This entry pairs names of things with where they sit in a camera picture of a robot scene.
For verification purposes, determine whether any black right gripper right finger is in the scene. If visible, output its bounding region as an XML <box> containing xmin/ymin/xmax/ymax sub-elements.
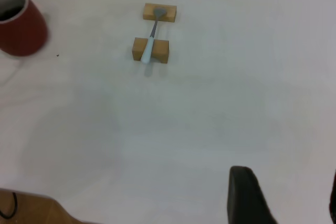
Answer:
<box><xmin>328</xmin><ymin>171</ymin><xmax>336</xmax><ymax>224</ymax></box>

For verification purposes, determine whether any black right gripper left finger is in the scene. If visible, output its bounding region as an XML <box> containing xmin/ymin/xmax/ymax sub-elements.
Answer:
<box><xmin>227</xmin><ymin>165</ymin><xmax>279</xmax><ymax>224</ymax></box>

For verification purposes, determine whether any metal spoon with white handle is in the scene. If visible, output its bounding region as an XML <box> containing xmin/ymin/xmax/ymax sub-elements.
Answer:
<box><xmin>140</xmin><ymin>8</ymin><xmax>167</xmax><ymax>64</ymax></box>

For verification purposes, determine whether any red ceramic mug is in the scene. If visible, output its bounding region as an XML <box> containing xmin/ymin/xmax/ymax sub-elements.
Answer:
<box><xmin>0</xmin><ymin>0</ymin><xmax>49</xmax><ymax>57</ymax></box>

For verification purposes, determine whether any dark coffee liquid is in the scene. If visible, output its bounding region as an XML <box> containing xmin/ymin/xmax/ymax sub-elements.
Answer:
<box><xmin>0</xmin><ymin>5</ymin><xmax>23</xmax><ymax>22</ymax></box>

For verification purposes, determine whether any arched wooden block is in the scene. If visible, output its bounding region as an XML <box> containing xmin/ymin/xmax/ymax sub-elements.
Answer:
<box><xmin>131</xmin><ymin>37</ymin><xmax>170</xmax><ymax>64</ymax></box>

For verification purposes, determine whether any rectangular wooden block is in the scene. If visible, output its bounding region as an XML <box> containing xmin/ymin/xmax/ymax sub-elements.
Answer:
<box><xmin>143</xmin><ymin>3</ymin><xmax>177</xmax><ymax>23</ymax></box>

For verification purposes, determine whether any thin black cable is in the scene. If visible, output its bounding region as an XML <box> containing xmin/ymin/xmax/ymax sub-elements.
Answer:
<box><xmin>0</xmin><ymin>192</ymin><xmax>18</xmax><ymax>219</ymax></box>

